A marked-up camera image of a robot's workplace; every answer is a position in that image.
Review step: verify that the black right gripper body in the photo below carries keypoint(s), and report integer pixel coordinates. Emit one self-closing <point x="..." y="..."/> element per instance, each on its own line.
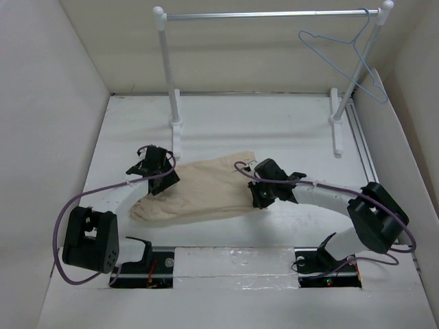
<point x="264" y="194"/>

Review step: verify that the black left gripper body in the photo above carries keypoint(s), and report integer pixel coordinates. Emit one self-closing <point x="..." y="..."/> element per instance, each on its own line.
<point x="165" y="181"/>

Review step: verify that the beige trousers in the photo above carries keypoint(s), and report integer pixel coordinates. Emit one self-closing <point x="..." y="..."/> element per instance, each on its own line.
<point x="207" y="190"/>

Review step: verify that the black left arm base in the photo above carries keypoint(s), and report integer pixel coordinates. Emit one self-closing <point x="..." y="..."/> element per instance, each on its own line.
<point x="157" y="273"/>

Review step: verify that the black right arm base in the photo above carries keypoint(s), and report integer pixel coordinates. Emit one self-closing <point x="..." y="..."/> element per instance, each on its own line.
<point x="326" y="273"/>

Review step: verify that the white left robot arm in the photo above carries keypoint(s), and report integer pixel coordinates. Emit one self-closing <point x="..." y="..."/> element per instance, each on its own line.
<point x="91" y="241"/>

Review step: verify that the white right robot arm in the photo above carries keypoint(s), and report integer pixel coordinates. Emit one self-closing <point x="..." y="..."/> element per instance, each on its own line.
<point x="377" y="220"/>

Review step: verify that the white metal clothes rack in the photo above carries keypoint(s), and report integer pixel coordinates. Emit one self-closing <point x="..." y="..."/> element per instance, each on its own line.
<point x="232" y="47"/>

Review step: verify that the aluminium side rail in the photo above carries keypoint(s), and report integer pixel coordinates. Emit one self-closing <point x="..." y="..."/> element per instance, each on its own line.
<point x="361" y="143"/>

